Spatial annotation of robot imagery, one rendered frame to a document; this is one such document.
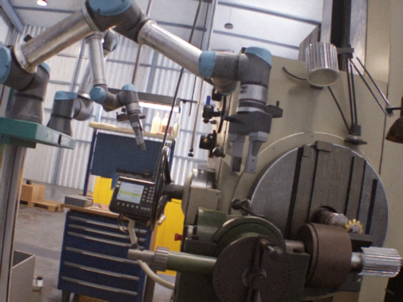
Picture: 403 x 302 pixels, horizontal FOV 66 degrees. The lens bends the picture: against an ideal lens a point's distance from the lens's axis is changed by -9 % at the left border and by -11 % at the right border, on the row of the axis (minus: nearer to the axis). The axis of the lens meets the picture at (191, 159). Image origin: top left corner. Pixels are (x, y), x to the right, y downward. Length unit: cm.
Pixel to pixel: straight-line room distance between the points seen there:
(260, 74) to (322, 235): 46
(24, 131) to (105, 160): 231
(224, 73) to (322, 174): 55
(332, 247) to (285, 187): 34
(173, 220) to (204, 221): 321
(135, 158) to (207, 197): 231
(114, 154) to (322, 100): 247
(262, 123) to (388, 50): 94
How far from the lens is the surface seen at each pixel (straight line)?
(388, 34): 169
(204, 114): 156
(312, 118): 139
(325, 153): 127
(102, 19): 108
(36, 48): 116
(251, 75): 90
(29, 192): 856
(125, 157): 346
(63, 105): 177
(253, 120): 85
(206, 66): 92
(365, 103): 151
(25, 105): 129
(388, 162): 154
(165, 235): 413
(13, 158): 172
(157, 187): 132
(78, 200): 307
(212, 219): 90
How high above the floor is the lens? 138
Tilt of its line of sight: 3 degrees up
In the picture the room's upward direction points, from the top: 9 degrees clockwise
